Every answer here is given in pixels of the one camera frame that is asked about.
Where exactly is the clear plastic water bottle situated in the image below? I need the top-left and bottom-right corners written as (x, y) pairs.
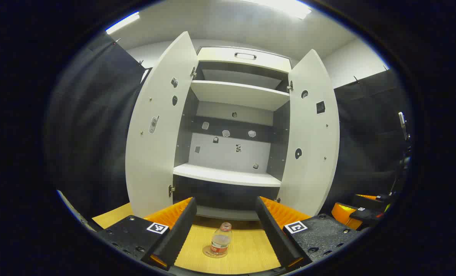
top-left (211, 222), bottom-right (233, 257)

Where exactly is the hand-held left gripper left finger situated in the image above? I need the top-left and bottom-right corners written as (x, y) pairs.
top-left (97, 197), bottom-right (198, 271)

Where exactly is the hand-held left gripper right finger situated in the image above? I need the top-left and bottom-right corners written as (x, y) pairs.
top-left (255, 196), bottom-right (362, 271)

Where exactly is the black tripod stand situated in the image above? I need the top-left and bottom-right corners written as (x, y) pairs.
top-left (390, 111), bottom-right (413, 194)

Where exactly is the white cabinet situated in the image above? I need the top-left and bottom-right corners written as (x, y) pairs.
top-left (173, 46), bottom-right (293, 221)

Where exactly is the black backdrop cloth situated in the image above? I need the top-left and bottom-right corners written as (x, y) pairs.
top-left (46, 33), bottom-right (152, 223)
top-left (322, 69), bottom-right (412, 214)

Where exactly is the white cabinet door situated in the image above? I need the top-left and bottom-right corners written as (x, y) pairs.
top-left (277, 49), bottom-right (341, 217)
top-left (125, 31), bottom-right (199, 219)

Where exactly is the round cork coaster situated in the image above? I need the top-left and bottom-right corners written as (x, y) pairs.
top-left (202, 245), bottom-right (229, 259)

